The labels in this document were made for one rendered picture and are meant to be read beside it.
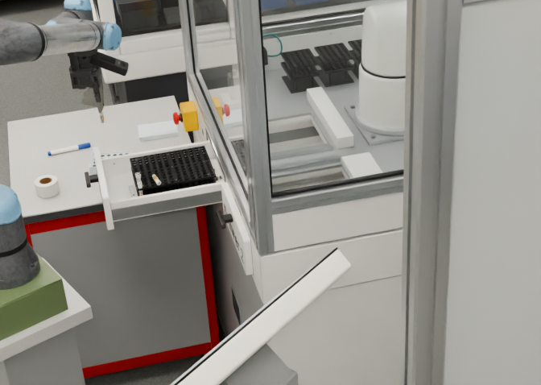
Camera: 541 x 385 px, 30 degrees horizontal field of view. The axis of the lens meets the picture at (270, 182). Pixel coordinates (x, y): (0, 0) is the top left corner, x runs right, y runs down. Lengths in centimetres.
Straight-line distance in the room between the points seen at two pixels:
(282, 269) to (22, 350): 68
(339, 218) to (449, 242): 136
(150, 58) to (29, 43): 115
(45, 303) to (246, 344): 90
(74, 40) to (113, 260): 80
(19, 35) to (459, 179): 161
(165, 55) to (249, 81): 145
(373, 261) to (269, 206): 33
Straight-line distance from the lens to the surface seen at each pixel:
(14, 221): 252
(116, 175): 301
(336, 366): 272
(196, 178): 282
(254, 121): 223
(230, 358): 179
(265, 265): 245
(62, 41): 263
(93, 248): 314
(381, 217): 247
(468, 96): 102
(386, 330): 269
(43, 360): 272
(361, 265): 253
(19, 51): 250
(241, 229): 254
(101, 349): 338
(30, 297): 257
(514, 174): 109
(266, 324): 185
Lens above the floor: 237
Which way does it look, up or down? 32 degrees down
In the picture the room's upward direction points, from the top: 4 degrees counter-clockwise
